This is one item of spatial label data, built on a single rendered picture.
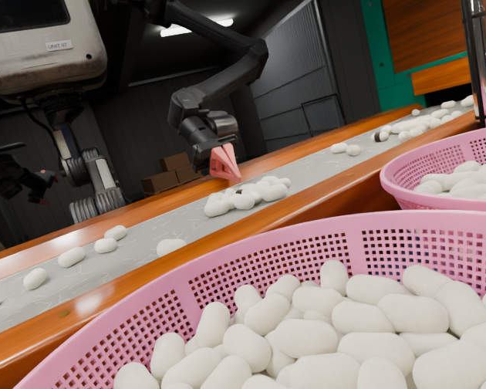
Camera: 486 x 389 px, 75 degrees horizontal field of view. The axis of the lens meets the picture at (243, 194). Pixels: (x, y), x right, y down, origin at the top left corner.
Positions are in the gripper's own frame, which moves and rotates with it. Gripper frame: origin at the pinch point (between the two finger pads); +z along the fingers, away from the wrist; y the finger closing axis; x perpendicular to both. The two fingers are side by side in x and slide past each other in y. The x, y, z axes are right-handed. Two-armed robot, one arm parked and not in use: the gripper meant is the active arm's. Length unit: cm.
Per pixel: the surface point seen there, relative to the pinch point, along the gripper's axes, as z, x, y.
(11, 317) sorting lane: 14.6, -8.1, -37.2
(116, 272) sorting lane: 15.3, -9.0, -27.3
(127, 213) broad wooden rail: -4.2, 3.8, -20.7
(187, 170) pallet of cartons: -414, 388, 202
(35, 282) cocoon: 9.3, -5.0, -35.2
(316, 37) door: -289, 97, 340
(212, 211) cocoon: 11.1, -7.4, -12.6
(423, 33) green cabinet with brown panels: -16, -16, 78
